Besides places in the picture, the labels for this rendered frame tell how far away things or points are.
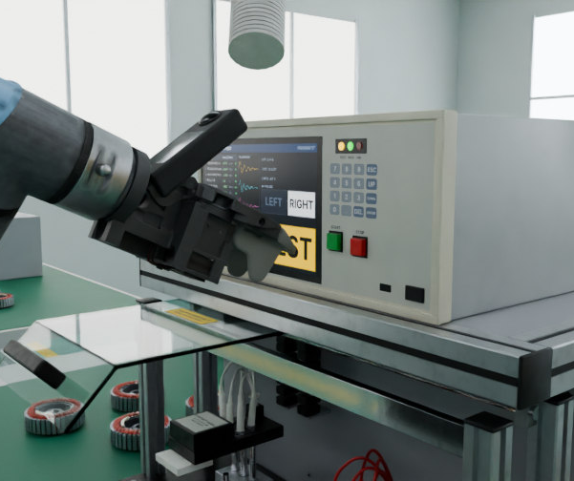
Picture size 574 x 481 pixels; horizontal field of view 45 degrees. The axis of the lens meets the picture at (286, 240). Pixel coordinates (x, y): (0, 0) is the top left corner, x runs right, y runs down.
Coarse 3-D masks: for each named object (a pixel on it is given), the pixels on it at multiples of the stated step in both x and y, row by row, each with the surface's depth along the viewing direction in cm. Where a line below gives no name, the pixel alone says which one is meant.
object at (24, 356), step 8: (8, 344) 80; (16, 344) 79; (8, 352) 78; (16, 352) 77; (24, 352) 76; (32, 352) 75; (16, 360) 76; (24, 360) 75; (32, 360) 73; (40, 360) 72; (32, 368) 72; (40, 368) 72; (48, 368) 72; (56, 368) 73; (40, 376) 72; (48, 376) 72; (56, 376) 73; (64, 376) 74; (48, 384) 73; (56, 384) 73
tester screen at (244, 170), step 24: (240, 144) 89; (264, 144) 85; (288, 144) 82; (312, 144) 78; (216, 168) 94; (240, 168) 90; (264, 168) 86; (288, 168) 82; (312, 168) 79; (240, 192) 90; (288, 216) 83
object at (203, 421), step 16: (192, 416) 94; (208, 416) 94; (176, 432) 92; (192, 432) 89; (208, 432) 89; (224, 432) 91; (256, 432) 94; (272, 432) 96; (176, 448) 92; (192, 448) 89; (208, 448) 90; (224, 448) 91; (240, 448) 93; (176, 464) 89; (192, 464) 89; (208, 464) 90
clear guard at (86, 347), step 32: (64, 320) 89; (96, 320) 89; (128, 320) 89; (160, 320) 89; (224, 320) 89; (64, 352) 78; (96, 352) 74; (128, 352) 74; (160, 352) 74; (192, 352) 76; (32, 384) 77; (64, 384) 73; (96, 384) 70; (64, 416) 69
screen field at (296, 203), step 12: (264, 192) 86; (276, 192) 84; (288, 192) 82; (300, 192) 81; (312, 192) 79; (264, 204) 86; (276, 204) 84; (288, 204) 82; (300, 204) 81; (312, 204) 79; (300, 216) 81; (312, 216) 79
